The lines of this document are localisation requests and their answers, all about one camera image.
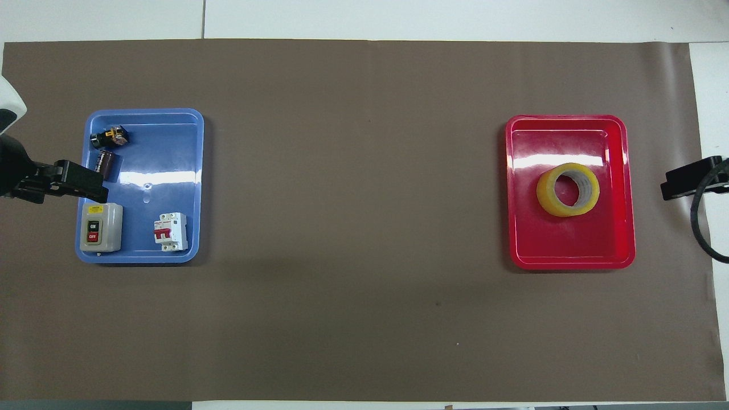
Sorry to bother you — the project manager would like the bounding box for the grey on-off switch box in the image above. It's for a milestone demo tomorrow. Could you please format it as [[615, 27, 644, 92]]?
[[79, 202, 124, 253]]

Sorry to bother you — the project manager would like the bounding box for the red plastic tray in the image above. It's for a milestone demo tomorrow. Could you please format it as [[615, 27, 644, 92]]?
[[505, 114, 637, 270]]

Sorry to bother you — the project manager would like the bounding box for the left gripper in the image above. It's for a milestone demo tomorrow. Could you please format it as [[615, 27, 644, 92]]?
[[0, 134, 39, 200]]

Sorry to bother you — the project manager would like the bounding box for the white circuit breaker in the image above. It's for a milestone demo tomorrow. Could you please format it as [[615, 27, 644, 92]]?
[[153, 212, 189, 252]]

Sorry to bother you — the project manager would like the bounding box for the yellow tape roll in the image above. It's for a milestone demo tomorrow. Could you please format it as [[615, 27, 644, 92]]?
[[536, 162, 601, 218]]

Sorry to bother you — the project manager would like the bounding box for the black yellow push button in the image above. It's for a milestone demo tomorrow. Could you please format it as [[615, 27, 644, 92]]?
[[89, 126, 129, 150]]

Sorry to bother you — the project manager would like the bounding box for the blue plastic tray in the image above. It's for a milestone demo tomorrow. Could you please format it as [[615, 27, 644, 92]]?
[[75, 108, 205, 264]]

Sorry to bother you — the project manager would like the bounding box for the brown cylindrical capacitor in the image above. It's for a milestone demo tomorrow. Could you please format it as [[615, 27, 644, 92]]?
[[96, 149, 115, 182]]

